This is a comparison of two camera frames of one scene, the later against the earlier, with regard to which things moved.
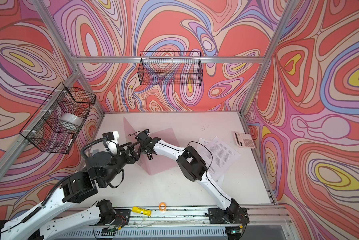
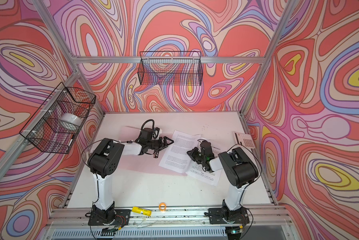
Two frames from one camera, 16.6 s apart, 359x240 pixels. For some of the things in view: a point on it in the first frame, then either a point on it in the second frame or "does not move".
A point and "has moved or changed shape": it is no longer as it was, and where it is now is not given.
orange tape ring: (159, 206) does not move
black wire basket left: (56, 124) does not move
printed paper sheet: (223, 156) has moved or changed shape
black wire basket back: (170, 68) does not move
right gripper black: (143, 151) -> (192, 153)
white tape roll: (71, 118) does not move
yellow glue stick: (140, 210) does not move
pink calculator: (243, 140) does not move
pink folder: (152, 164) has moved or changed shape
